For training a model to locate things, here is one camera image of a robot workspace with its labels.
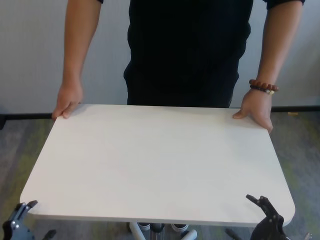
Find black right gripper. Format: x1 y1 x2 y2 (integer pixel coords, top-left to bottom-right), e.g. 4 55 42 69
224 194 288 240

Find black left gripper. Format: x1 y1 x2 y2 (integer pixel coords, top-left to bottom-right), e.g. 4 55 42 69
0 199 57 240

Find white rolling pedestal table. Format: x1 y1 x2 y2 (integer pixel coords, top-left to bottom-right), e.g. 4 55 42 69
19 103 297 240

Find person's right forearm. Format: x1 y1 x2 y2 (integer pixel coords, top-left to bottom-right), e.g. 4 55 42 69
60 0 104 86

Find person's left forearm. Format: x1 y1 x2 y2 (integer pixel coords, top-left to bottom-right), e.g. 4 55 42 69
253 4 301 88

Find person's left hand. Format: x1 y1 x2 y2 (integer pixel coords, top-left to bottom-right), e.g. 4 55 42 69
232 88 274 135

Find person's right hand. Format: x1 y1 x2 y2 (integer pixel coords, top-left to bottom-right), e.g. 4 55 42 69
51 81 84 120

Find person's left black sneaker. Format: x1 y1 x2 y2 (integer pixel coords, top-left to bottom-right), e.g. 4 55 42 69
171 223 190 233

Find black trousers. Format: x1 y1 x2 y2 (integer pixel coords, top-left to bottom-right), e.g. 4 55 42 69
126 74 240 109

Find person in black clothes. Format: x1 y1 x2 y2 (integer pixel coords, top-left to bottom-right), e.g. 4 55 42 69
123 0 302 93

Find dark blue bead bracelet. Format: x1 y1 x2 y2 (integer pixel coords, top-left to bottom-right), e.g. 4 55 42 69
249 84 276 96

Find brown wooden bead bracelet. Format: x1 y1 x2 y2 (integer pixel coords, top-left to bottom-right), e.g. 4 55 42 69
248 79 278 92

